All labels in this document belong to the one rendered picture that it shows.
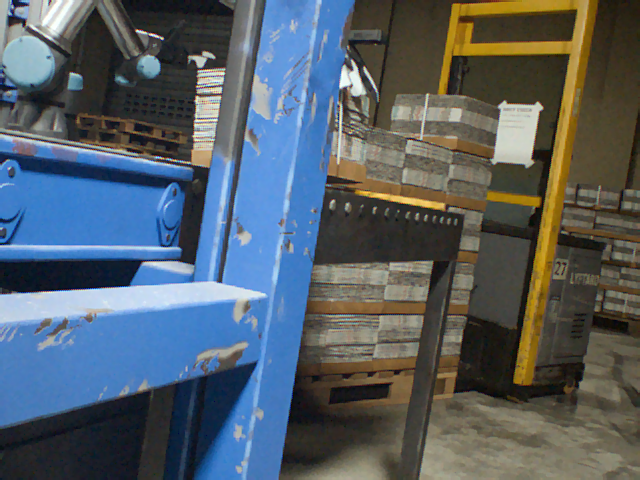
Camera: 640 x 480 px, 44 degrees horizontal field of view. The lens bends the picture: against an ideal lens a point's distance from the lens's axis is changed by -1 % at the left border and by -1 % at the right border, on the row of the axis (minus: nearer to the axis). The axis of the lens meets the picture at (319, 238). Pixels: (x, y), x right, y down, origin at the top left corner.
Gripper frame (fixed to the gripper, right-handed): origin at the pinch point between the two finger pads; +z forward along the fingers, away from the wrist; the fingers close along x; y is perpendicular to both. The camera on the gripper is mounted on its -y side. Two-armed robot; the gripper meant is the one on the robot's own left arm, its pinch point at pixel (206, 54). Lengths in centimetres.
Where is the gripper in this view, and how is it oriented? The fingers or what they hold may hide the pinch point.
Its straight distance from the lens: 300.4
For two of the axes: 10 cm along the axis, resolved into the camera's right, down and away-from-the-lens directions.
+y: -2.4, 9.6, 1.6
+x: 6.0, 2.7, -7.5
